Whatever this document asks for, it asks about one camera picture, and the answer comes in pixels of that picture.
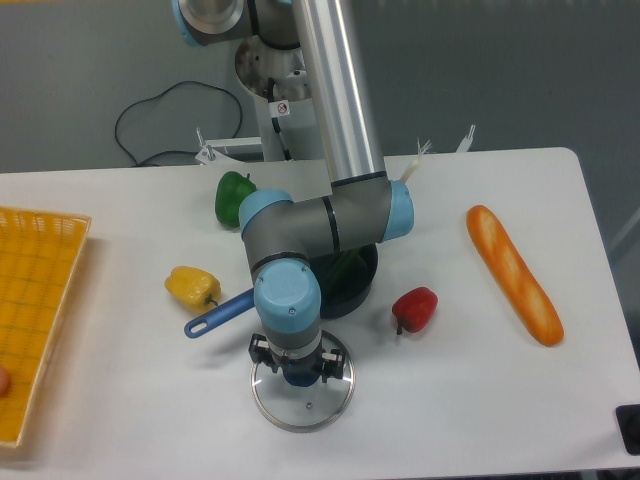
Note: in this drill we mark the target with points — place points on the red bell pepper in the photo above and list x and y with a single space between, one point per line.
414 309

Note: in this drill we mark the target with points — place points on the dark blue saucepan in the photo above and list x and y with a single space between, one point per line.
245 301

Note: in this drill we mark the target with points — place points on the black corner device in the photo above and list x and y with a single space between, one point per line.
628 417

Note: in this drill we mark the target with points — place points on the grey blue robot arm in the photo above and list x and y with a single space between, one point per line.
280 235

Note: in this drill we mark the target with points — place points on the orange baguette bread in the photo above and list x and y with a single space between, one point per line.
523 292

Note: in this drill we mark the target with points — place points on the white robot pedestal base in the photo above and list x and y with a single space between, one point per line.
277 82

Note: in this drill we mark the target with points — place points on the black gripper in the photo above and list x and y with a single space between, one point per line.
308 361

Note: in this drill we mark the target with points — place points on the green scallion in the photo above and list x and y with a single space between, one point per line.
348 274

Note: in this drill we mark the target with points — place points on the yellow bell pepper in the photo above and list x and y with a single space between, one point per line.
196 289

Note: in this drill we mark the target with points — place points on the glass pot lid blue knob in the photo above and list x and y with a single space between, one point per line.
303 403

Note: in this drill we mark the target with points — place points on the green bell pepper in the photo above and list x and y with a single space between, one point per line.
233 188

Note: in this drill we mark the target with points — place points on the yellow wicker basket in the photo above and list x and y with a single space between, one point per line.
40 251

